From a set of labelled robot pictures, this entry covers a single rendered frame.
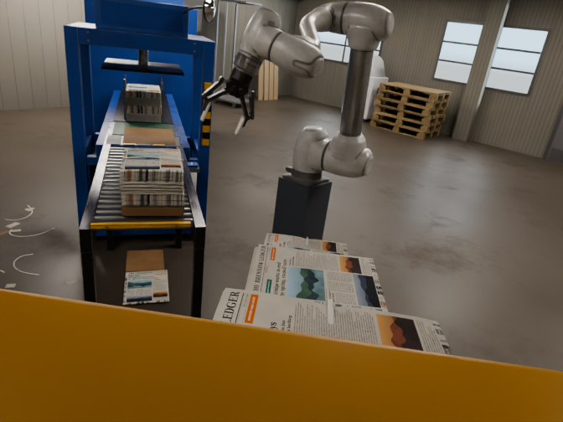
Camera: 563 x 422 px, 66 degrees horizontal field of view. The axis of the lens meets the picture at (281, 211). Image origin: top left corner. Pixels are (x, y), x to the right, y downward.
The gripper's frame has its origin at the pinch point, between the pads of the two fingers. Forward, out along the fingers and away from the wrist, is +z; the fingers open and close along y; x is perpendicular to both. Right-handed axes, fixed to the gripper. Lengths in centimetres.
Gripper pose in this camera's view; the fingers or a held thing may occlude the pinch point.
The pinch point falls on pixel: (219, 125)
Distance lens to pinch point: 158.2
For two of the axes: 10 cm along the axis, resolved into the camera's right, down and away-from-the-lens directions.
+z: -4.4, 8.5, 2.8
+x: -3.3, -4.5, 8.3
